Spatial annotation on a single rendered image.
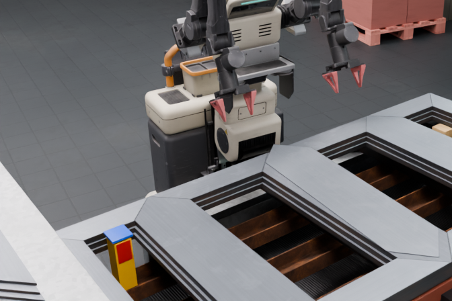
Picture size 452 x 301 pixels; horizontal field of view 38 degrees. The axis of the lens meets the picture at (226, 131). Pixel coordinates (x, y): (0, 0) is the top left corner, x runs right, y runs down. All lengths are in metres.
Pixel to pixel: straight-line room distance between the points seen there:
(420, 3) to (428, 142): 3.87
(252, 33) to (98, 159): 1.95
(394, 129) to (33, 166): 2.48
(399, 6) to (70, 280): 4.91
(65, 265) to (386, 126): 1.32
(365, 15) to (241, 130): 3.53
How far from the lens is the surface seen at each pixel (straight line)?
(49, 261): 1.46
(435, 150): 2.23
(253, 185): 2.05
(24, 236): 1.56
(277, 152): 2.17
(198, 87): 2.75
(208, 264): 1.68
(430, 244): 1.77
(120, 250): 1.79
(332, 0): 2.29
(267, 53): 2.45
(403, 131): 2.34
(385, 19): 5.91
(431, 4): 6.14
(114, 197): 3.71
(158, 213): 1.90
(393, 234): 1.79
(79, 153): 4.24
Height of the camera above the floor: 1.88
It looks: 26 degrees down
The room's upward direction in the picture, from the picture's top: 3 degrees counter-clockwise
